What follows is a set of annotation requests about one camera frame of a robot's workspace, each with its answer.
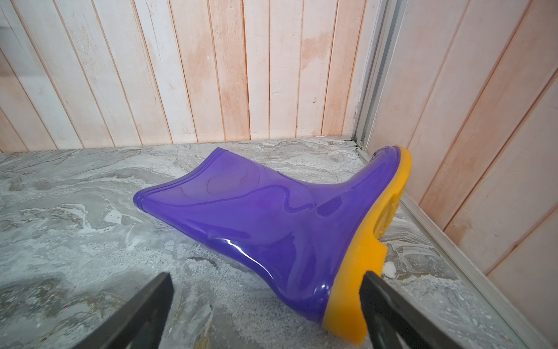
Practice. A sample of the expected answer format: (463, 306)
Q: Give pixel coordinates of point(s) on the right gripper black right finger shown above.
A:
(393, 322)

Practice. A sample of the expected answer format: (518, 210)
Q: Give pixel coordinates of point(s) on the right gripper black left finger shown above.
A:
(140, 322)

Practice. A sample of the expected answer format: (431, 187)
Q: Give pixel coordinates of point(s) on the lying purple rain boot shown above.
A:
(311, 243)

